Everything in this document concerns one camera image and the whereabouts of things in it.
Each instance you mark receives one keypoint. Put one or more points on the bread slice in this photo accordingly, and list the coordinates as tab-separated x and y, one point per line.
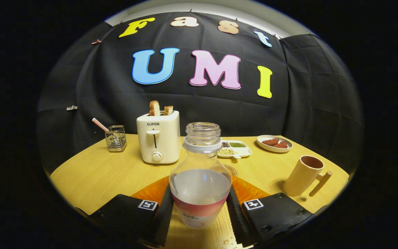
154	108
168	110

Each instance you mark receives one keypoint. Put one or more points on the brown meat piece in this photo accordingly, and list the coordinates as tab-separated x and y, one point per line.
281	144
270	141

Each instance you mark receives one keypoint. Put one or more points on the white clip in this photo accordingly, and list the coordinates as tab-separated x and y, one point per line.
71	108

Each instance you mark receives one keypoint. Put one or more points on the wooden table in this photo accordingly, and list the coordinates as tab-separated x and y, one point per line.
98	176

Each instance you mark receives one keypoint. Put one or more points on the clear juice bottle pink label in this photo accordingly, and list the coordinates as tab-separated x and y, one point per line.
200	186

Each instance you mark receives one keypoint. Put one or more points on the white toaster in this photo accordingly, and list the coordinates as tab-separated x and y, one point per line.
166	141

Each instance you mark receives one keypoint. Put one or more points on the round wooden coaster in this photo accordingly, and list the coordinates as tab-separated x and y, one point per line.
233	169

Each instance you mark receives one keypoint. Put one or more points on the pink clip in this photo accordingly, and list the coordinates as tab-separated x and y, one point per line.
96	42

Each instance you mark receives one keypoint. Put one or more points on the red striped straw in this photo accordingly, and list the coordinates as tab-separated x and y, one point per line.
100	124

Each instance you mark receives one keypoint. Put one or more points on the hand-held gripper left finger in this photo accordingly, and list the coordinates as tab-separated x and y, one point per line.
162	224

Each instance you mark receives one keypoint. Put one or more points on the white divided dish of beans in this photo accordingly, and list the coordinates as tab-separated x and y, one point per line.
243	151

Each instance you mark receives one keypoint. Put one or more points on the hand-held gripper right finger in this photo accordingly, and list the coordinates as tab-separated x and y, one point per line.
238	224

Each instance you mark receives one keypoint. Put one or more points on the white round plate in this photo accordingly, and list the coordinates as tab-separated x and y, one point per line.
264	147

